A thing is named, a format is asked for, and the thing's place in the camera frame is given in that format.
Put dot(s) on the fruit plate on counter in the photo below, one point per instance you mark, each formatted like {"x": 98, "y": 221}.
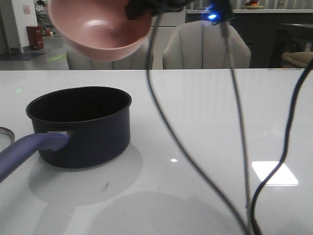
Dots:
{"x": 253, "y": 5}

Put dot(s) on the beige sofa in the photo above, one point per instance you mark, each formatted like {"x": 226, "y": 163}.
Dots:
{"x": 298, "y": 59}

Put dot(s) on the glass lid with blue knob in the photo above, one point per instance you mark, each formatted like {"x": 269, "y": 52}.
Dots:
{"x": 7, "y": 137}

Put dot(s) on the dark blue saucepan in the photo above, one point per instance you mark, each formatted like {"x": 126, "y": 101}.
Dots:
{"x": 73, "y": 128}

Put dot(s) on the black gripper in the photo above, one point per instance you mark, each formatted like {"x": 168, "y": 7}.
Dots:
{"x": 136, "y": 8}

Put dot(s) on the black side table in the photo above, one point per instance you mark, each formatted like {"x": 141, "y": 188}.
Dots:
{"x": 291, "y": 38}

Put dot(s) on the right grey upholstered chair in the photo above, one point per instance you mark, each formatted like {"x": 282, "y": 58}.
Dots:
{"x": 195, "y": 45}

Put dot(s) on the grey upholstered chair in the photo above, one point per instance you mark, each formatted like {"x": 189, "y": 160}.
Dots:
{"x": 136, "y": 61}
{"x": 195, "y": 45}

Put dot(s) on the red box on floor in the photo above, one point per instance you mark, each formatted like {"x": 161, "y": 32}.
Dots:
{"x": 35, "y": 37}

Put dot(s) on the white cabinet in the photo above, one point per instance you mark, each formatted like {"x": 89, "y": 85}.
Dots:
{"x": 168, "y": 22}

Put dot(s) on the left grey upholstered chair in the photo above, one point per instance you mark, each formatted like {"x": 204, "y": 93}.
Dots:
{"x": 136, "y": 61}

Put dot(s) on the dark kitchen counter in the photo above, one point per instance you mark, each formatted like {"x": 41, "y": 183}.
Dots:
{"x": 258, "y": 29}

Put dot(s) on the pink bowl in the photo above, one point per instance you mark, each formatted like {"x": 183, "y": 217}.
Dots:
{"x": 99, "y": 29}

